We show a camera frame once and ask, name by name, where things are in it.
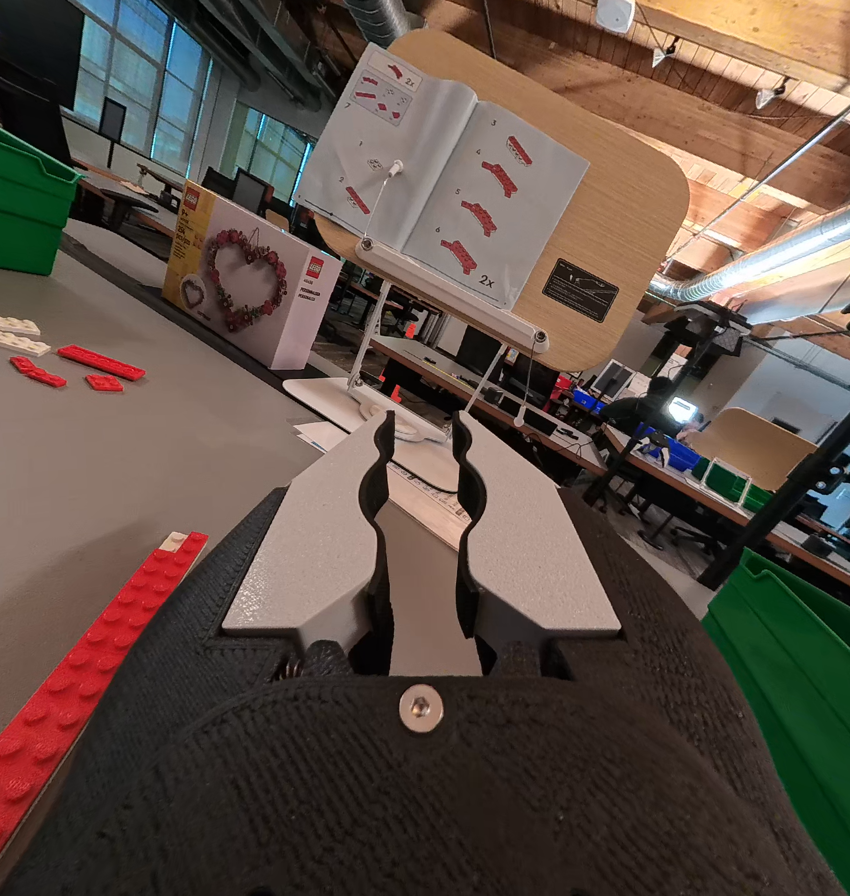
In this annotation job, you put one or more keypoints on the track spotlight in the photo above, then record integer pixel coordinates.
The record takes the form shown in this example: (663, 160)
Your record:
(664, 52)
(771, 94)

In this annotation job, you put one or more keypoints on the white lego plate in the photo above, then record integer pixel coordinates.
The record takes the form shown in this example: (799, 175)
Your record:
(4, 323)
(11, 341)

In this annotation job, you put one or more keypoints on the silver ventilation duct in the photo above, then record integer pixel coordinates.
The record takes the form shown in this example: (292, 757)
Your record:
(782, 252)

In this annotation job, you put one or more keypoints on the white paper sheet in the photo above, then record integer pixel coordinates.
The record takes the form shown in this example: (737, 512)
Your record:
(320, 434)

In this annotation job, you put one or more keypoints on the blue plastic bin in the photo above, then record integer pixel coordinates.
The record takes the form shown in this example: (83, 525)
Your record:
(589, 400)
(677, 455)

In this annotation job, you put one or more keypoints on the office desk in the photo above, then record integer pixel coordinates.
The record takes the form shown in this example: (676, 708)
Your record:
(467, 381)
(712, 500)

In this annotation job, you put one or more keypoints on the lego instruction booklet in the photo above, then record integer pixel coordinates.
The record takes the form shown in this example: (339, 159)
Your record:
(432, 175)

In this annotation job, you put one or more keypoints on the green plastic bin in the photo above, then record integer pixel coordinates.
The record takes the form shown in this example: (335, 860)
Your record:
(803, 686)
(18, 210)

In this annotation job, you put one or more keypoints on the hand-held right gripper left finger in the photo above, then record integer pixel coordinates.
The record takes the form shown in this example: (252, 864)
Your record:
(313, 546)

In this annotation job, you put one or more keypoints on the lego set box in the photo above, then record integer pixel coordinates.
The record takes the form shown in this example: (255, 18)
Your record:
(257, 280)

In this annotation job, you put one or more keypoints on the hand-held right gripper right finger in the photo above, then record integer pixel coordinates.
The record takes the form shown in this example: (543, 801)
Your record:
(537, 553)

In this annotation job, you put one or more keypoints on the black metal frame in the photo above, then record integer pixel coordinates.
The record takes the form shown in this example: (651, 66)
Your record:
(782, 490)

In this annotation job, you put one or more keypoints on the red lego baseplate frame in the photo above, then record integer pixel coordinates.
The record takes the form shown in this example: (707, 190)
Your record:
(82, 686)

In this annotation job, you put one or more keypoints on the small red lego plate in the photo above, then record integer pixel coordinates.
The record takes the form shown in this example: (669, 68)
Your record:
(104, 383)
(23, 363)
(47, 378)

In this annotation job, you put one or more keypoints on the long red lego plate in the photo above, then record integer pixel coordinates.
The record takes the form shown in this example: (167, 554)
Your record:
(103, 362)

